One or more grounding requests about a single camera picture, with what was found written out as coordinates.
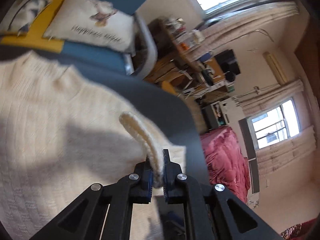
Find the wall air conditioner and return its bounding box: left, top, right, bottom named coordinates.
left=264, top=52, right=288, bottom=85

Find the pink quilt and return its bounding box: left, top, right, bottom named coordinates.
left=199, top=126, right=250, bottom=198

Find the beige patterned curtain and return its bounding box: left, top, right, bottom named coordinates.
left=235, top=79, right=304, bottom=110
left=255, top=127, right=315, bottom=178
left=200, top=1, right=300, bottom=53

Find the small barred window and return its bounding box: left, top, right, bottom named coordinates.
left=246, top=100, right=302, bottom=149

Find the black television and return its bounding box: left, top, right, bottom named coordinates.
left=215, top=49, right=242, bottom=75

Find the grey bed headboard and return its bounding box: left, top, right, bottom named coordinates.
left=239, top=119, right=260, bottom=194

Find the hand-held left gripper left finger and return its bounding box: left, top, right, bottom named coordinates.
left=30, top=155, right=153, bottom=240

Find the geometric print pillow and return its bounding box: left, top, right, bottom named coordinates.
left=0, top=0, right=53, bottom=37

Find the red patterned blanket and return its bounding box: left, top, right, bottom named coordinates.
left=280, top=220, right=320, bottom=240

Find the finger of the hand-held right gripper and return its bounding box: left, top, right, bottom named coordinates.
left=161, top=211, right=187, bottom=240

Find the wooden desk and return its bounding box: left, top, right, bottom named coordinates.
left=147, top=17, right=218, bottom=85

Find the white deer print pillow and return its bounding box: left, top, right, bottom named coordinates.
left=42, top=0, right=135, bottom=53

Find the cream knit sweater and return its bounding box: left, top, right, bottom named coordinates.
left=0, top=54, right=187, bottom=240

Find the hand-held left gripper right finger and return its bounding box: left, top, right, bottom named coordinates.
left=162, top=149, right=284, bottom=240

